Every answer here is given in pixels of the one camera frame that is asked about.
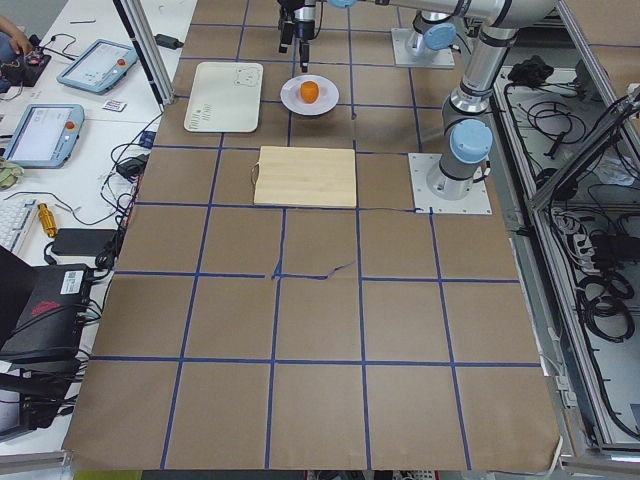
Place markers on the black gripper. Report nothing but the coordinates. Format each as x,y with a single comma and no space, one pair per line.
305,26

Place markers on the orange mandarin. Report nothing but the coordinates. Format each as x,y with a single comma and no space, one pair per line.
309,91

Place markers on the white round plate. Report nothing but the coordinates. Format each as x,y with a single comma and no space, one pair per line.
328,98

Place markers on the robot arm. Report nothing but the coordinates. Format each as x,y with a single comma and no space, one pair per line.
438,28
469,139

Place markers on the cream bear tray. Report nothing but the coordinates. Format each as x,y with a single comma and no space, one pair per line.
225,98

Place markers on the black power adapter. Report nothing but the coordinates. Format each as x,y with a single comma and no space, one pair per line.
169,42

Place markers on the bamboo cutting board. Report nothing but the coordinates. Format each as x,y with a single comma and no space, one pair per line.
306,177

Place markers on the far teach pendant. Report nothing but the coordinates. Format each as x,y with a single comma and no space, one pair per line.
100,67

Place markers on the teach pendant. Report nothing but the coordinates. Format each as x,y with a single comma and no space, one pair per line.
100,67
45,136

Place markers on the near teach pendant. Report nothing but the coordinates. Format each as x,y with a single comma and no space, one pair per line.
45,136

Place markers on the black power brick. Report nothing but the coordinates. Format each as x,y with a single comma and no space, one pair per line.
82,242

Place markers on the gold metal cylinder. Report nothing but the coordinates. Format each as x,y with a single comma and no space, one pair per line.
47,220

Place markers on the white keyboard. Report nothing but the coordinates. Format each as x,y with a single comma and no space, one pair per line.
17,217

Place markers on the black laptop computer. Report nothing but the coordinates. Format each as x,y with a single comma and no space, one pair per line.
41,308

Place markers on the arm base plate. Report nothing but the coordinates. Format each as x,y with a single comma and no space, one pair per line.
412,51
435,193

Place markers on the aluminium frame post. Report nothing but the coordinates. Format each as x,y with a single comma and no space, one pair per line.
134,20

